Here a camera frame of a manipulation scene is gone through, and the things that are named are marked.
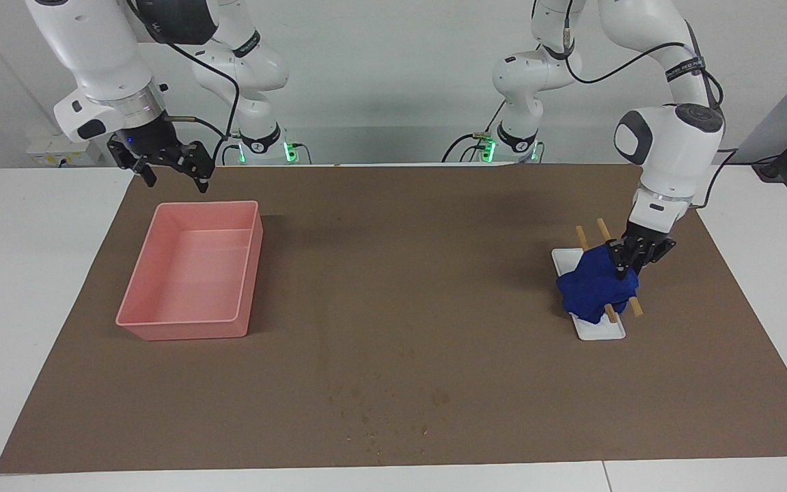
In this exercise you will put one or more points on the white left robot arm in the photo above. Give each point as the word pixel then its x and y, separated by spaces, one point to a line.
pixel 673 143

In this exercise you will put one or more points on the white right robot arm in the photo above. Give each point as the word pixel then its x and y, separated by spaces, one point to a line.
pixel 100 55

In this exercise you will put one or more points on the pink plastic bin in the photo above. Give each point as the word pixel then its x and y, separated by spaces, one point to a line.
pixel 188 273

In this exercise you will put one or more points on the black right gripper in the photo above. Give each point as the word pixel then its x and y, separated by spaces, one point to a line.
pixel 147 143

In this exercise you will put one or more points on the brown table mat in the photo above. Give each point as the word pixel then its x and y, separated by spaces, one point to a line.
pixel 400 307

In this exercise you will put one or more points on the long wooden rack rod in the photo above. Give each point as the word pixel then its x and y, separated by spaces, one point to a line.
pixel 637 309

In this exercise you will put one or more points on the blue towel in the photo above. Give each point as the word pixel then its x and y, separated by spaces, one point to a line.
pixel 591 290

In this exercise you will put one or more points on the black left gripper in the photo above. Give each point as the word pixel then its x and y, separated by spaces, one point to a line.
pixel 650 246

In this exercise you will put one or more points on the short wooden rack rod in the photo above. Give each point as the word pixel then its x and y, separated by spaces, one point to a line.
pixel 580 236

